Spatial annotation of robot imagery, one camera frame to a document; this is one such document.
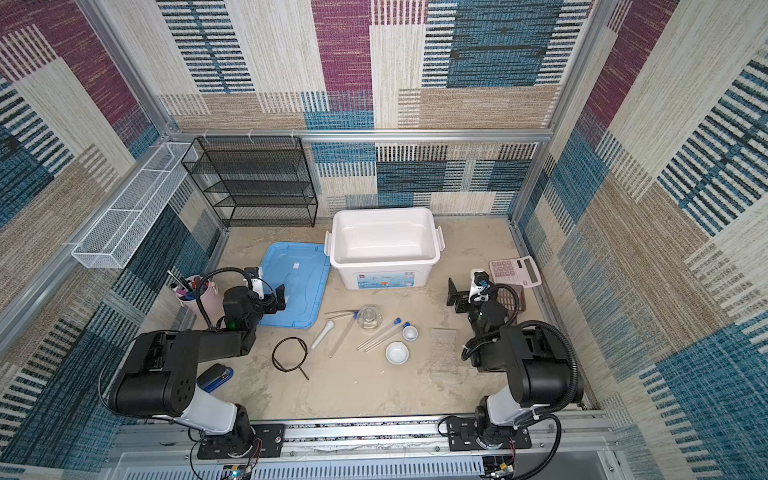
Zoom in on white evaporating dish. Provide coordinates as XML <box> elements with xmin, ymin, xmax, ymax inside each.
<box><xmin>385</xmin><ymin>341</ymin><xmax>410</xmax><ymax>365</ymax></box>

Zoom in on clear glass flask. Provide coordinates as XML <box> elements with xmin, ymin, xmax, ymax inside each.
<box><xmin>356</xmin><ymin>305</ymin><xmax>382</xmax><ymax>330</ymax></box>

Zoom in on aluminium front rail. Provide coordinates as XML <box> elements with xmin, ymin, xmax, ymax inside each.
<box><xmin>99</xmin><ymin>410</ymin><xmax>633</xmax><ymax>479</ymax></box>

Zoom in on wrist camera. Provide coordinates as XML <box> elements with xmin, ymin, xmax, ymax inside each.
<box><xmin>244</xmin><ymin>267</ymin><xmax>265</xmax><ymax>300</ymax></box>
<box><xmin>469</xmin><ymin>269</ymin><xmax>492</xmax><ymax>304</ymax></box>

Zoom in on blue-capped test tube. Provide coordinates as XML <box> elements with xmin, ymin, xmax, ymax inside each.
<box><xmin>357</xmin><ymin>318</ymin><xmax>402</xmax><ymax>351</ymax></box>
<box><xmin>363</xmin><ymin>322</ymin><xmax>410</xmax><ymax>353</ymax></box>

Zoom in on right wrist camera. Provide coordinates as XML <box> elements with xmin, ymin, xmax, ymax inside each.
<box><xmin>469</xmin><ymin>269</ymin><xmax>492</xmax><ymax>304</ymax></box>

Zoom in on brown slotted scoop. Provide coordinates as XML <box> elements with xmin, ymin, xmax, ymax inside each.
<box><xmin>511</xmin><ymin>285</ymin><xmax>526</xmax><ymax>313</ymax></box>

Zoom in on pink calculator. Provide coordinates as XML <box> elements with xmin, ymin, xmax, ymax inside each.
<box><xmin>489</xmin><ymin>256</ymin><xmax>542</xmax><ymax>288</ymax></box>

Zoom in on black wire shelf rack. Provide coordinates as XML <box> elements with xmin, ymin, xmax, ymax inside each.
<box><xmin>181</xmin><ymin>136</ymin><xmax>318</xmax><ymax>228</ymax></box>

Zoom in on metal tweezers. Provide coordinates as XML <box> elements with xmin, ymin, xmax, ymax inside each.
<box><xmin>325</xmin><ymin>309</ymin><xmax>358</xmax><ymax>320</ymax></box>

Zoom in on white mesh wall basket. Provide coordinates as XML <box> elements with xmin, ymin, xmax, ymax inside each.
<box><xmin>71</xmin><ymin>142</ymin><xmax>189</xmax><ymax>269</ymax></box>

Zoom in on white pestle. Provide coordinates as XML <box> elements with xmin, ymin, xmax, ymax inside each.
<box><xmin>310</xmin><ymin>320</ymin><xmax>335</xmax><ymax>350</ymax></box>

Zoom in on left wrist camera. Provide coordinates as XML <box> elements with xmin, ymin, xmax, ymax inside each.
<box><xmin>244</xmin><ymin>267</ymin><xmax>265</xmax><ymax>300</ymax></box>

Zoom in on blue black device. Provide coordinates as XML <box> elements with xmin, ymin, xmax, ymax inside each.
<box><xmin>197</xmin><ymin>363</ymin><xmax>234</xmax><ymax>393</ymax></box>

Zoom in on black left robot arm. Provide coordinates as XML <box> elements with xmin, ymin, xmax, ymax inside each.
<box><xmin>104</xmin><ymin>267</ymin><xmax>286</xmax><ymax>461</ymax></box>

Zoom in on white plastic storage box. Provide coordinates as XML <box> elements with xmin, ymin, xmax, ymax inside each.
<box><xmin>324</xmin><ymin>207</ymin><xmax>445</xmax><ymax>290</ymax></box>

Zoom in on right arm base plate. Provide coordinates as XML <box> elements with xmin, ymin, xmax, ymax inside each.
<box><xmin>437</xmin><ymin>415</ymin><xmax>532</xmax><ymax>451</ymax></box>

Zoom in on clear test tube rack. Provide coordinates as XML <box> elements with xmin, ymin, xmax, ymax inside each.
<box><xmin>430</xmin><ymin>328</ymin><xmax>458</xmax><ymax>379</ymax></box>

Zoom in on small white crucible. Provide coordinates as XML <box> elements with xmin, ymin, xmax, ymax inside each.
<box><xmin>402</xmin><ymin>325</ymin><xmax>419</xmax><ymax>342</ymax></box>

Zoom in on black ring with handle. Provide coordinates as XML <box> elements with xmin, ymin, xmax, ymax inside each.
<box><xmin>271</xmin><ymin>336</ymin><xmax>311</xmax><ymax>382</ymax></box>

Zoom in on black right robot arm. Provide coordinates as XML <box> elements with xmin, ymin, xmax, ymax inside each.
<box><xmin>438</xmin><ymin>271</ymin><xmax>583</xmax><ymax>451</ymax></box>

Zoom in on blue plastic box lid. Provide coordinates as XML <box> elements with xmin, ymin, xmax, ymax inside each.
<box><xmin>260</xmin><ymin>242</ymin><xmax>331</xmax><ymax>330</ymax></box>

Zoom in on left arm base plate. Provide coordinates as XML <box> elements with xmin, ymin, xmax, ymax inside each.
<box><xmin>196</xmin><ymin>424</ymin><xmax>286</xmax><ymax>460</ymax></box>

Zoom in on pink pen cup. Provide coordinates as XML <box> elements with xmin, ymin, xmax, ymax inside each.
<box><xmin>167</xmin><ymin>270</ymin><xmax>224</xmax><ymax>321</ymax></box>

